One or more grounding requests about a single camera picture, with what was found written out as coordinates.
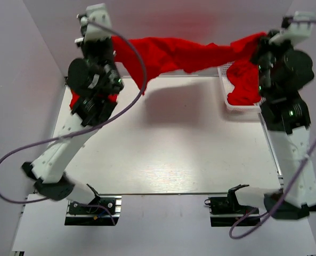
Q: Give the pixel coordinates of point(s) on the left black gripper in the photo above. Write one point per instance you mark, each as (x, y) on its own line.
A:
(87, 46)

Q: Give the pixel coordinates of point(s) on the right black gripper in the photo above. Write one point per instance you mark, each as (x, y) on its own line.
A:
(264, 44)

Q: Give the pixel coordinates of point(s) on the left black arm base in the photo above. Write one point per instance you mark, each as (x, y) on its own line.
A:
(103, 211)

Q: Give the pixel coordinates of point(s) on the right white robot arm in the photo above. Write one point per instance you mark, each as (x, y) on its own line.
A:
(282, 72)

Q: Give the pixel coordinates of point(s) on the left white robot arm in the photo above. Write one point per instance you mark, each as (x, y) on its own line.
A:
(95, 83)

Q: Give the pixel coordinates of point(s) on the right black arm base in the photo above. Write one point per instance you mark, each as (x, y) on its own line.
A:
(225, 210)

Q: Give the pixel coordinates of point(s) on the red t shirts in basket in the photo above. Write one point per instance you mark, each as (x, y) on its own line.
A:
(243, 75)

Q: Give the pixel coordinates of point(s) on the folded red t shirt stack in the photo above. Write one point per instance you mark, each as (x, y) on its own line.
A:
(75, 97)

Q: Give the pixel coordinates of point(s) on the white plastic basket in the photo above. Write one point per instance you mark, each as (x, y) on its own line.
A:
(227, 87)

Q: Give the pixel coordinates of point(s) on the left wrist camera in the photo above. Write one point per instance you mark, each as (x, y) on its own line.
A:
(92, 23)

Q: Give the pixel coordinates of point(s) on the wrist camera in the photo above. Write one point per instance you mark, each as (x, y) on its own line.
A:
(294, 28)
(92, 23)

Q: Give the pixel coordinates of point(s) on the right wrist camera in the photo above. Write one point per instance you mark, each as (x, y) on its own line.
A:
(294, 28)

